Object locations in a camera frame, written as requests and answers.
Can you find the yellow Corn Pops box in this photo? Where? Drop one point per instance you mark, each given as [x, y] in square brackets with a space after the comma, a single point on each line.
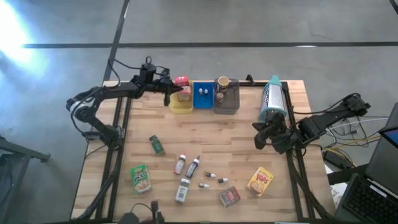
[260, 181]

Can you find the black support bar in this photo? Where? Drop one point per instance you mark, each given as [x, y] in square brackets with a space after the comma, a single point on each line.
[345, 175]

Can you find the green-label oregano jar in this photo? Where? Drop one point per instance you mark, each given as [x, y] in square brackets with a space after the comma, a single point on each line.
[157, 145]

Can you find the teal-framed metal box grater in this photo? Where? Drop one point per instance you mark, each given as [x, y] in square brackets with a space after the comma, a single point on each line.
[273, 93]

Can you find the black table base frame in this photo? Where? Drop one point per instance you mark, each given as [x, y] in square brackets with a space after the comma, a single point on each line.
[255, 83]

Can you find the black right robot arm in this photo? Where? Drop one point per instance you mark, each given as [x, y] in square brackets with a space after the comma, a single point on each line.
[323, 121]

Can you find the red Froot Loops box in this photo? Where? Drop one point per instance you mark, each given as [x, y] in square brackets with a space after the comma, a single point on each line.
[182, 81]

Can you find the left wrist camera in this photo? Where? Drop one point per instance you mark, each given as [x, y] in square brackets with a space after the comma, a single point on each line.
[147, 71]

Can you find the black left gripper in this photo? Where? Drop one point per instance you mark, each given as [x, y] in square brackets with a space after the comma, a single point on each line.
[160, 86]

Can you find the dark grey open laptop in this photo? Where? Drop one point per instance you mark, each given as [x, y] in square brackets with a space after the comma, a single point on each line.
[367, 202]

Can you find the gold spice tin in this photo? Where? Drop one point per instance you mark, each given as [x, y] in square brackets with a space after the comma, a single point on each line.
[229, 196]

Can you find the yellow plastic bin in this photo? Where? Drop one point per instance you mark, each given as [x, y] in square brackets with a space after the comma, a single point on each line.
[182, 107]

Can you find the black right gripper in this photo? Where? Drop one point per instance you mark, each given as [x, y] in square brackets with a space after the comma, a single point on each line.
[280, 137]

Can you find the green Apple Jacks box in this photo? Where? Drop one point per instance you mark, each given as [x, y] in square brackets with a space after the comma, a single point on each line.
[140, 178]

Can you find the black metal stand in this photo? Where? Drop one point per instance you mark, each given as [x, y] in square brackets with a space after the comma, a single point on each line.
[18, 154]

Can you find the white-label bagel seasoning jar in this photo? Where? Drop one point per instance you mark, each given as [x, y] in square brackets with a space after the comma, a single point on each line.
[182, 190]

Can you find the white paper sheet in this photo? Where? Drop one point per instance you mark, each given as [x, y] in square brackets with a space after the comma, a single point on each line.
[337, 193]

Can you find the grey translucent plastic bin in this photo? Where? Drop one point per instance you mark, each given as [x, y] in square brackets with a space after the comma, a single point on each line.
[230, 104]

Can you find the small brown spice jar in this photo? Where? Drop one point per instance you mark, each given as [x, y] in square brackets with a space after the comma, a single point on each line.
[219, 97]

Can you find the red-label extract bottle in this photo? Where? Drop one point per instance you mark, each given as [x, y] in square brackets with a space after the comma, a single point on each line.
[180, 164]

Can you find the gold-lidded jar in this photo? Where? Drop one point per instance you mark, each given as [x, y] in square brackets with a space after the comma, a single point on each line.
[222, 84]

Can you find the blue plastic bin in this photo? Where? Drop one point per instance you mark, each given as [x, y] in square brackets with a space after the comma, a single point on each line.
[203, 102]

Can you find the black table clamp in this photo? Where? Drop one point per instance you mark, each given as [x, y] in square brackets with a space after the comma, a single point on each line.
[248, 77]

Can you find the purple-label dark extract bottle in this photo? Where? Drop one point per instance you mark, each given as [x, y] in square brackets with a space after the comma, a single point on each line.
[192, 167]

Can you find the black power brick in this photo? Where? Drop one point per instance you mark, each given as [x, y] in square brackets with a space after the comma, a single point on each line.
[334, 158]

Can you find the laptop with blue screen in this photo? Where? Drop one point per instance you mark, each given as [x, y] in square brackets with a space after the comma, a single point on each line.
[390, 137]

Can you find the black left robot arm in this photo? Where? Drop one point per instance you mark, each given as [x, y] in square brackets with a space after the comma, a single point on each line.
[102, 93]

